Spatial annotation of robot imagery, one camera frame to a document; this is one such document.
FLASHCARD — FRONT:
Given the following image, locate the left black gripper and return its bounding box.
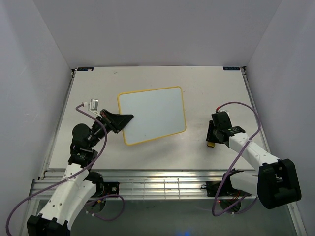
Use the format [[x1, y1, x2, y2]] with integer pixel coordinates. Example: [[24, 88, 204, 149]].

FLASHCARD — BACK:
[[88, 109, 133, 148]]

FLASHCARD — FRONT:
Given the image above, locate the yellow black whiteboard eraser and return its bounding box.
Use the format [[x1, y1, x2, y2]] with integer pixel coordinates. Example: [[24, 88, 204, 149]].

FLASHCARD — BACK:
[[207, 142, 216, 148]]

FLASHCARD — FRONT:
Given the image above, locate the yellow framed whiteboard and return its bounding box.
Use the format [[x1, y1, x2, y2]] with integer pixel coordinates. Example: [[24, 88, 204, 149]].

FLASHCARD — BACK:
[[117, 86, 187, 146]]

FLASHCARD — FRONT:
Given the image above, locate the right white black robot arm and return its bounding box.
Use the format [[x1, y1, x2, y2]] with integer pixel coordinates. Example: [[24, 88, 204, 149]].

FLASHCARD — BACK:
[[206, 111, 302, 209]]

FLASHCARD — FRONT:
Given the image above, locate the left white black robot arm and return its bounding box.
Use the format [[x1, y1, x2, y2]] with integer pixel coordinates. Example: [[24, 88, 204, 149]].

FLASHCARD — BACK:
[[27, 109, 134, 236]]

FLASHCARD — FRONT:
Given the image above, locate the blue label sticker left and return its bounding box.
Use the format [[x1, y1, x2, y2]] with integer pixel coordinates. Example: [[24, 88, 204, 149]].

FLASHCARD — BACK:
[[77, 67, 94, 71]]

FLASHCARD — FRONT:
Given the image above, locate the blue label sticker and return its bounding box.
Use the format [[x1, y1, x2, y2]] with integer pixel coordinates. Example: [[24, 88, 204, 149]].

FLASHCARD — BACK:
[[222, 66, 241, 71], [77, 67, 94, 71]]

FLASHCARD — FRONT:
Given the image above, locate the blue label sticker right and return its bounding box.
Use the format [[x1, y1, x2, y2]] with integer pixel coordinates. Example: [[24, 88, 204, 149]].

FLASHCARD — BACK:
[[222, 66, 241, 71]]

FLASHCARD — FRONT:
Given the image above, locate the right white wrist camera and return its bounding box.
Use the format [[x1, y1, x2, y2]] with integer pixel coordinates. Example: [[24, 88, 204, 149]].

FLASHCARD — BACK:
[[215, 107, 230, 117]]

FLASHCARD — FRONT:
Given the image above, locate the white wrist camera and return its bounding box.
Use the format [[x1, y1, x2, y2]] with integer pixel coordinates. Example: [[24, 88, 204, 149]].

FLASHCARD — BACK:
[[215, 107, 230, 117], [82, 98, 99, 115]]

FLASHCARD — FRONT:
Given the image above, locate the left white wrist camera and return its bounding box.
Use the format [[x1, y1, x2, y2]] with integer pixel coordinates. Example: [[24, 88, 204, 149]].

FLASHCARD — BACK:
[[82, 98, 99, 115]]

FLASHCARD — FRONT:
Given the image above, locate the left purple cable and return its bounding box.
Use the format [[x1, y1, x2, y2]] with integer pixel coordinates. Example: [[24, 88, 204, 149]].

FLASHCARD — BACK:
[[5, 102, 126, 236]]

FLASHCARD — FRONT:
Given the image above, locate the purple cable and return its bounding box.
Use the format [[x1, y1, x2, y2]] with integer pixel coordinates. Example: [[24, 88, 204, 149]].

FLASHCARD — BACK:
[[5, 102, 126, 236], [212, 102, 261, 217]]

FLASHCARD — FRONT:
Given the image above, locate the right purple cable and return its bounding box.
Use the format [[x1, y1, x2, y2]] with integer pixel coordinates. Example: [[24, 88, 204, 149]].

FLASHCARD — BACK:
[[212, 102, 261, 217]]

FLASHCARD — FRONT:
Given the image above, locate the aluminium extrusion frame rail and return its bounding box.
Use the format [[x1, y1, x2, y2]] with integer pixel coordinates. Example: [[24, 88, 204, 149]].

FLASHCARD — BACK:
[[28, 169, 296, 201]]

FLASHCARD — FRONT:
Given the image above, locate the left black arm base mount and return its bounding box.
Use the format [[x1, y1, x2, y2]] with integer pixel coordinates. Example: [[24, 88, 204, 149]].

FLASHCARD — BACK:
[[92, 181, 120, 198]]

